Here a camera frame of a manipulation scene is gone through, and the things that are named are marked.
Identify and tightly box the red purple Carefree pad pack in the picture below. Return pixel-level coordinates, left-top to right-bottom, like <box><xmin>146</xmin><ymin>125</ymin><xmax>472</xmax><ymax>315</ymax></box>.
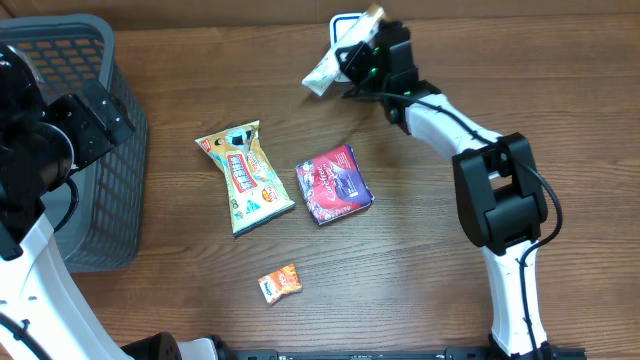
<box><xmin>295</xmin><ymin>144</ymin><xmax>375</xmax><ymax>226</ymax></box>

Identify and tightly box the small orange snack packet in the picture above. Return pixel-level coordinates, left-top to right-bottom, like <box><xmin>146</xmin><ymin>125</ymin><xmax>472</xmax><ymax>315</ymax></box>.
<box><xmin>258</xmin><ymin>263</ymin><xmax>303</xmax><ymax>304</ymax></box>

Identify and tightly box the yellow snack bag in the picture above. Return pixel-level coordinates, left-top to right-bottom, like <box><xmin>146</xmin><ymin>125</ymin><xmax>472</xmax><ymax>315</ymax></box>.
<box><xmin>195</xmin><ymin>120</ymin><xmax>295</xmax><ymax>237</ymax></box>

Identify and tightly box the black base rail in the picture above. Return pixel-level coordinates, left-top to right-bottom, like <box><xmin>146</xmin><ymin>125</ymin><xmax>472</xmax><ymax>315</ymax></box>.
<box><xmin>219</xmin><ymin>346</ymin><xmax>587</xmax><ymax>360</ymax></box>

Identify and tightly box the white tube with gold cap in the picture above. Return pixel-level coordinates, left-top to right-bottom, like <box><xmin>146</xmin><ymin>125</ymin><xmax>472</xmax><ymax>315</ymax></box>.
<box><xmin>302</xmin><ymin>4</ymin><xmax>386</xmax><ymax>96</ymax></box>

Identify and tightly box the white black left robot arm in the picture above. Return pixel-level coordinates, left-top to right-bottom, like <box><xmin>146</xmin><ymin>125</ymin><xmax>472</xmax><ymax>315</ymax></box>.
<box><xmin>1</xmin><ymin>45</ymin><xmax>236</xmax><ymax>360</ymax></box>

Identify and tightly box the grey plastic mesh basket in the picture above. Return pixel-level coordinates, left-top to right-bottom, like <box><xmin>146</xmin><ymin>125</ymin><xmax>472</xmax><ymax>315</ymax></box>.
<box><xmin>1</xmin><ymin>14</ymin><xmax>149</xmax><ymax>273</ymax></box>

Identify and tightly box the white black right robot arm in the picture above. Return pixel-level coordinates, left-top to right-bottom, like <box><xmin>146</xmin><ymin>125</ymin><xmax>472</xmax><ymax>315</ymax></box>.
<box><xmin>332</xmin><ymin>19</ymin><xmax>559</xmax><ymax>359</ymax></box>

